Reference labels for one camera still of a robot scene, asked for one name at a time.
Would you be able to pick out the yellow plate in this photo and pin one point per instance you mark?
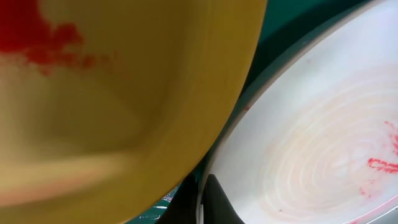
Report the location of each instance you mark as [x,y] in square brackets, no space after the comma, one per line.
[106,105]

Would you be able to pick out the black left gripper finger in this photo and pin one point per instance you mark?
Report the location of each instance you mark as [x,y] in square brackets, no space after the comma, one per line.
[216,206]

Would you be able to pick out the white plate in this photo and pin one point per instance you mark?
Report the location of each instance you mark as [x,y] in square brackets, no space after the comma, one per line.
[317,142]

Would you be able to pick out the blue plastic tray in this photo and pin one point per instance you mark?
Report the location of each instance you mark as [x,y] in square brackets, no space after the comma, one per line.
[286,23]

